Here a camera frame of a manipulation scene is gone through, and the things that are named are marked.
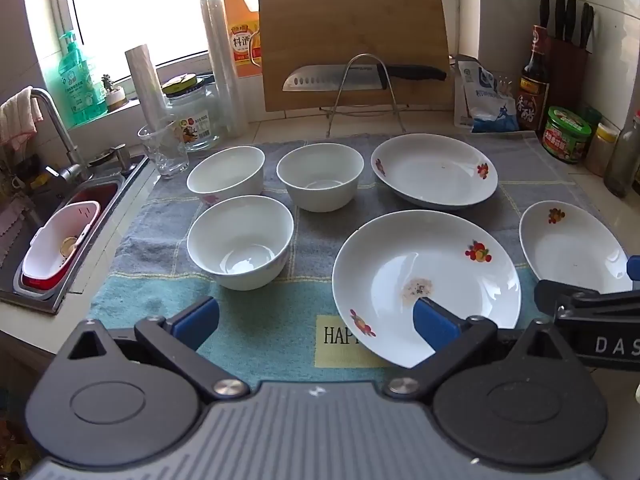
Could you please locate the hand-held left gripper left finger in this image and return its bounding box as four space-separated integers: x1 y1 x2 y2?
66 296 251 403

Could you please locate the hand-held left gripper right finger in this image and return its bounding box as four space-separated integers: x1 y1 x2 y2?
383 296 576 403

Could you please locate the white plate with fruit print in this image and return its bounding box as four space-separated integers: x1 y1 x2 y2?
370 133 499 211
518 200 635 296
331 210 522 369

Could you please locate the white floral bowl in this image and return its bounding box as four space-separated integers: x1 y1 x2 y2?
276 143 365 213
186 195 295 291
186 146 266 207

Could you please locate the grey and teal checked towel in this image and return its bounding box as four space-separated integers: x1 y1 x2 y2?
89 131 640 377

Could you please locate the clear bottle with red cap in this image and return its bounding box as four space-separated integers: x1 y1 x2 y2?
603 109 640 199

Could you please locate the yellow-capped spice jar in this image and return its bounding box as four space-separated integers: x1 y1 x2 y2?
584 122 620 177

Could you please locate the green-lidded sauce jar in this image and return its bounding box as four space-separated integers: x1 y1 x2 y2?
542 105 594 165

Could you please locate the red basin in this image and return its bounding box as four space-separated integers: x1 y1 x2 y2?
19 182 121 295

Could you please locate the white strainer basket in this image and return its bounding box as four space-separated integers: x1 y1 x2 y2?
22 200 101 284

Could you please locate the clear drinking glass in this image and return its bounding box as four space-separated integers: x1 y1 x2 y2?
137 119 191 180

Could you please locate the steel sink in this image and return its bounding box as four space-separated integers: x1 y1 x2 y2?
0 152 151 317

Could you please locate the glass jar with dark lid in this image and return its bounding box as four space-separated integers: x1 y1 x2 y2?
161 74 224 152

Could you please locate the white and blue salt bag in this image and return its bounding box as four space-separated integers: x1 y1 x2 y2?
453 61 519 134

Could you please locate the dark vinegar bottle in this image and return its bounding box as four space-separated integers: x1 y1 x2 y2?
517 24 551 134

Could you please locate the dark red knife block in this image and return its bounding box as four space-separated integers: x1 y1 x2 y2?
542 34 594 112

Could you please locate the short clear plastic wrap roll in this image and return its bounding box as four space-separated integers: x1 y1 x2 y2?
124 45 169 132

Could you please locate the metal faucet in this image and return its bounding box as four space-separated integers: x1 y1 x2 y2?
29 87 94 182

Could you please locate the small potted figurine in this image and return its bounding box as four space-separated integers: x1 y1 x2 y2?
100 74 127 111

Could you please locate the tall clear plastic wrap roll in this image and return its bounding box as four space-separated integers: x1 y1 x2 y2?
200 0 247 139

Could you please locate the green soap pump bottle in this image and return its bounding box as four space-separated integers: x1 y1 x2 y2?
57 30 109 129

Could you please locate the pink dish cloth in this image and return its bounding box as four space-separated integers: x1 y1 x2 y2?
0 87 44 152

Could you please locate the orange plastic jug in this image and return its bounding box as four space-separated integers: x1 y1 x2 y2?
222 0 264 79

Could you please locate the wooden cutting board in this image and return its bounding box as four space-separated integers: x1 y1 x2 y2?
257 0 454 114

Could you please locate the window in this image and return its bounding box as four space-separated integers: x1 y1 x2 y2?
20 0 482 111

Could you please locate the metal wire rack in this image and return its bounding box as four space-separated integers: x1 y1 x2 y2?
319 52 409 137

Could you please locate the black-handled kitchen knife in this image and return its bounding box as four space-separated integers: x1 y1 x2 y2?
281 62 448 93

